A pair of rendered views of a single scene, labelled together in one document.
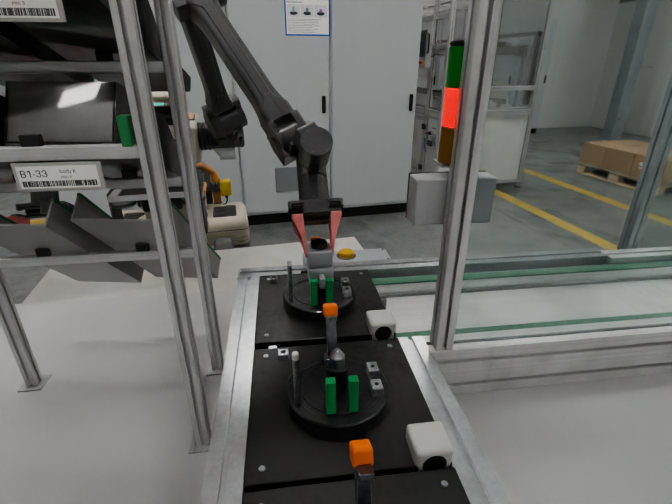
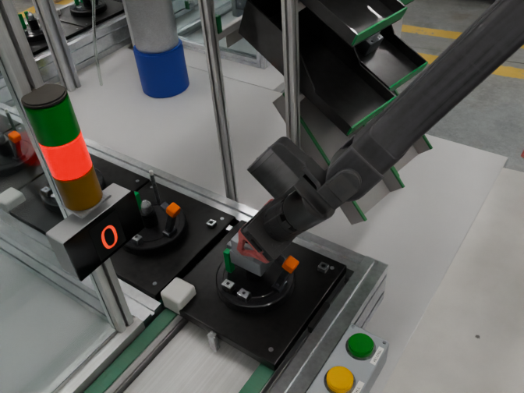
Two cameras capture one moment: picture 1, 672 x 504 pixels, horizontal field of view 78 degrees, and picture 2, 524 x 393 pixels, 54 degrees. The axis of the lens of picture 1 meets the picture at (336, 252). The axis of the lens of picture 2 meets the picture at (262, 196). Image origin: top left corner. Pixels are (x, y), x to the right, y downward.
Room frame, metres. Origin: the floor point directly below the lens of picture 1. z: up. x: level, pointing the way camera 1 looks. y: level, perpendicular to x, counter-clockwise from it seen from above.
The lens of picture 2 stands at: (1.14, -0.38, 1.69)
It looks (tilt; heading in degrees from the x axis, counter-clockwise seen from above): 41 degrees down; 135
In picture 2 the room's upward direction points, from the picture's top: 5 degrees counter-clockwise
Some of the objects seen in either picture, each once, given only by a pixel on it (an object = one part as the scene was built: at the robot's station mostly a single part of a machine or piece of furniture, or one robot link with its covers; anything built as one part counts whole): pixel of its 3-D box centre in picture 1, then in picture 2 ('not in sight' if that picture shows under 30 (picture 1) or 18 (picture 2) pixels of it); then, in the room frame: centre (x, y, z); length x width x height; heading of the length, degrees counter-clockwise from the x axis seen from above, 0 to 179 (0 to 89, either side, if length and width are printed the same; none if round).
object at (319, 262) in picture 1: (319, 261); (246, 245); (0.68, 0.03, 1.06); 0.08 x 0.04 x 0.07; 8
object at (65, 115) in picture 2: (466, 67); (52, 117); (0.60, -0.17, 1.38); 0.05 x 0.05 x 0.05
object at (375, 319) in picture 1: (380, 325); (178, 295); (0.61, -0.08, 0.97); 0.05 x 0.05 x 0.04; 7
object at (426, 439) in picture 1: (337, 372); (148, 215); (0.44, 0.00, 1.01); 0.24 x 0.24 x 0.13; 7
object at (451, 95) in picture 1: (461, 107); (65, 152); (0.60, -0.17, 1.33); 0.05 x 0.05 x 0.05
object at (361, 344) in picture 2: not in sight; (360, 346); (0.91, 0.04, 0.96); 0.04 x 0.04 x 0.02
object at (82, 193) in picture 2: (457, 144); (78, 184); (0.60, -0.17, 1.28); 0.05 x 0.05 x 0.05
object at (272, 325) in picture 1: (319, 304); (256, 285); (0.69, 0.03, 0.96); 0.24 x 0.24 x 0.02; 7
